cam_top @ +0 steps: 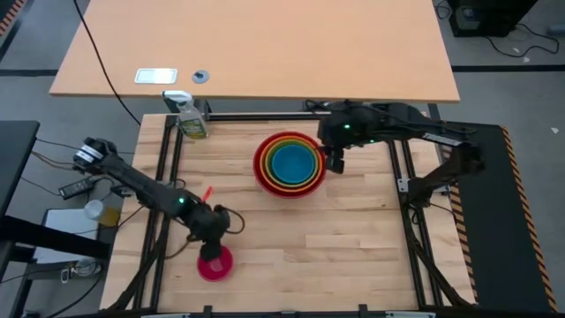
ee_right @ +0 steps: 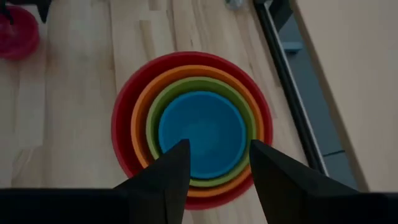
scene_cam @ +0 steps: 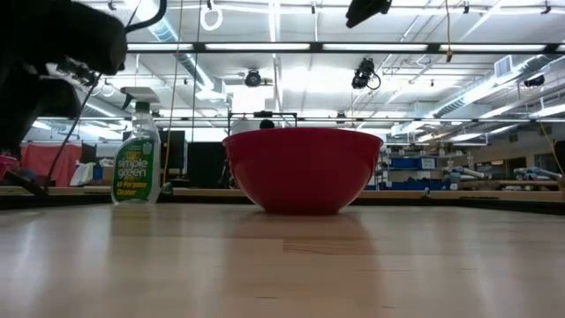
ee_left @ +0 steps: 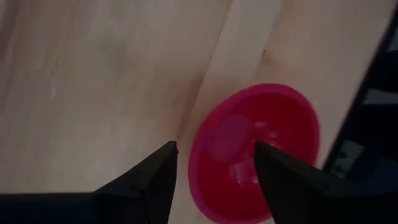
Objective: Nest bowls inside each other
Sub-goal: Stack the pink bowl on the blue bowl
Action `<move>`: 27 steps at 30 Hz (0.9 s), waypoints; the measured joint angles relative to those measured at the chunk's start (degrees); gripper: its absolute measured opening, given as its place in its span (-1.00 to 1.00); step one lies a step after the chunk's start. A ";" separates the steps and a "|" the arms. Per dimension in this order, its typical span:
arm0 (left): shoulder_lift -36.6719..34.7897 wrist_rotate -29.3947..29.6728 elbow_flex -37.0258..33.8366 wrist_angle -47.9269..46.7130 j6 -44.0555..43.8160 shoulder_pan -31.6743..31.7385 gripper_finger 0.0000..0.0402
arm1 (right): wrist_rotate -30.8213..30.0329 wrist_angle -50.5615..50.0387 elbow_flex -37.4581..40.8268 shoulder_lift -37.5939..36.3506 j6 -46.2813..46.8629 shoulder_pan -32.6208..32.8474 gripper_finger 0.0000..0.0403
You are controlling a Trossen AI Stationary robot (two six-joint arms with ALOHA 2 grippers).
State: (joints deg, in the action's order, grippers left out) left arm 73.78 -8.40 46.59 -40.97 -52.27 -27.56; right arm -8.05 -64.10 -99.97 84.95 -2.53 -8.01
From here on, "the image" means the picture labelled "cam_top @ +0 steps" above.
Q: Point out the black power adapter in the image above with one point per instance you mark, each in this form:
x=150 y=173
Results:
x=77 y=187

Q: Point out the green plastic bowl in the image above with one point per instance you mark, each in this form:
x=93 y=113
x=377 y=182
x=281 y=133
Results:
x=268 y=165

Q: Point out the plastic bottle with yellow liquid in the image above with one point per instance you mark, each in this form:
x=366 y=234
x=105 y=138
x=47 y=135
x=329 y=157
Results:
x=99 y=212

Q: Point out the black equipment box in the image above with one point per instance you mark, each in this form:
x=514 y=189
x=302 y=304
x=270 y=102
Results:
x=490 y=17

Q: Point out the nested rainbow bowls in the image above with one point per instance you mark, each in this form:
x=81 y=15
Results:
x=289 y=195

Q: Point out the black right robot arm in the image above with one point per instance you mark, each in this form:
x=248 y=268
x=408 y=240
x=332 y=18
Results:
x=424 y=132

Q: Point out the black aluminium table frame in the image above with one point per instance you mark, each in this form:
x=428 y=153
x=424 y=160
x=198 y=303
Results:
x=395 y=170

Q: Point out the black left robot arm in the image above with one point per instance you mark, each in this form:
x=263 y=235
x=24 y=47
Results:
x=132 y=181

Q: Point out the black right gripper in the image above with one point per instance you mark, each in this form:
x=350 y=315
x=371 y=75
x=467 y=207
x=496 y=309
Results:
x=337 y=132

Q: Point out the yellow plastic bowl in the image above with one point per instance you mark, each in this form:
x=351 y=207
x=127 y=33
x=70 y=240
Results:
x=264 y=165

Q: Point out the black side desk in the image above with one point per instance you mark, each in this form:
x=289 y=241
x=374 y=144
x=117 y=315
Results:
x=15 y=159

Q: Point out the black hazard-striped floor mat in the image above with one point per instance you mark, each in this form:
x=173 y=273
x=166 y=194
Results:
x=494 y=221

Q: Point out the white board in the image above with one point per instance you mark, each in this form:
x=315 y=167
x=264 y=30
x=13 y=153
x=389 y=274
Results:
x=62 y=229

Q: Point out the small pink plastic bowl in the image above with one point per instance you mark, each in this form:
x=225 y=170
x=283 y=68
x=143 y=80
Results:
x=216 y=272

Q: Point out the blue plastic bowl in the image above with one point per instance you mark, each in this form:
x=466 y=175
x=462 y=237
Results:
x=293 y=164

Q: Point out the large wooden desk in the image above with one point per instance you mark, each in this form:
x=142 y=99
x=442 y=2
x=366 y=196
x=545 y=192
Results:
x=265 y=44

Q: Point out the spray bottle with label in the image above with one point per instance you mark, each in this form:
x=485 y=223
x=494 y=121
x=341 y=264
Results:
x=192 y=121

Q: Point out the orange plastic bowl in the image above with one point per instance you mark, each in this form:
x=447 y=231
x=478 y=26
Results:
x=261 y=165

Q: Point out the small red tag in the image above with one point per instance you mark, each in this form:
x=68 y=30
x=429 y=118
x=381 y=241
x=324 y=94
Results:
x=207 y=193

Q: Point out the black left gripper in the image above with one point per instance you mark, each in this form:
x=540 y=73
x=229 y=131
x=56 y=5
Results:
x=211 y=225

